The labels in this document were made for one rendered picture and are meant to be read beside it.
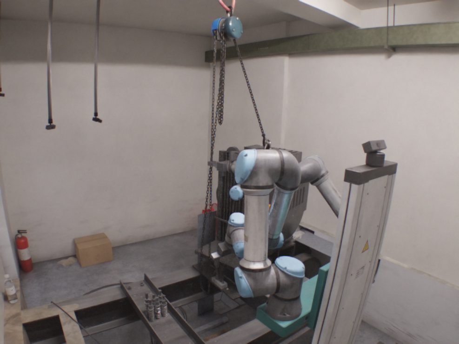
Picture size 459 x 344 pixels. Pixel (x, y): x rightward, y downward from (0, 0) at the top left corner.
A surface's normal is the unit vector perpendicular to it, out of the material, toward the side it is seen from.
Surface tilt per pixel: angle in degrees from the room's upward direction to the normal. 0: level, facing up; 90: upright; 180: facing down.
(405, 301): 90
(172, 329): 0
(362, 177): 90
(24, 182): 90
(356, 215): 90
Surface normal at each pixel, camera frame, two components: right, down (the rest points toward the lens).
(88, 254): 0.61, 0.21
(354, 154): -0.81, 0.11
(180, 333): 0.04, -0.97
